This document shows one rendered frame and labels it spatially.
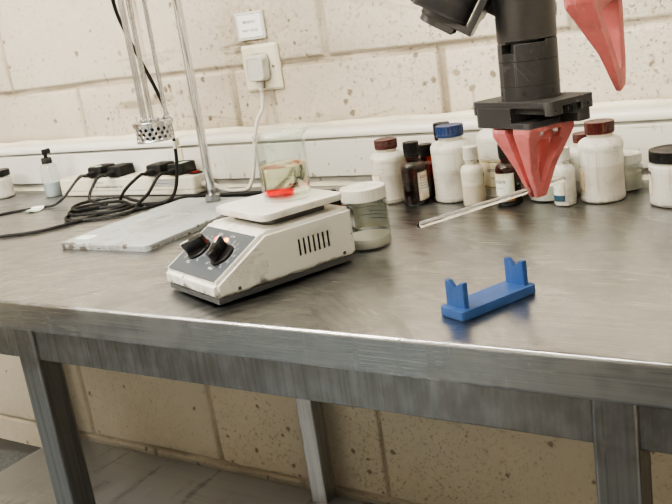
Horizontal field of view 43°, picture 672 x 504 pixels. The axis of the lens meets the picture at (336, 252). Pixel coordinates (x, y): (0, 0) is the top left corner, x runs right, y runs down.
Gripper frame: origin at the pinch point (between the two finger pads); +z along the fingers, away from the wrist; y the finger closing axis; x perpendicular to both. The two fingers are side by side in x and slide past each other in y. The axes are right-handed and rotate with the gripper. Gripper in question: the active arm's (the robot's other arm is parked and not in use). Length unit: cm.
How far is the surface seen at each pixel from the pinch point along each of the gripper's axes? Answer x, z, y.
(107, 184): 4, 8, 116
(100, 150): 1, 2, 125
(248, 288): 21.3, 9.1, 25.1
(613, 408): 9.2, 16.0, -15.5
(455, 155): -21.2, 2.6, 35.7
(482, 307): 10.4, 9.3, -1.6
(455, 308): 12.5, 9.1, -0.1
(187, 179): -4, 7, 95
